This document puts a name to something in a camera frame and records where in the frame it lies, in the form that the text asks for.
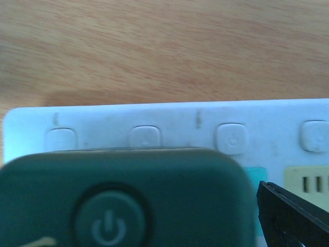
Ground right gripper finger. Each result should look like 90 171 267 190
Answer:
257 181 328 247

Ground white power strip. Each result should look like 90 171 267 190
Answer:
2 98 329 247

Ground dark green cube adapter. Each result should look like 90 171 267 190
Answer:
1 148 257 246

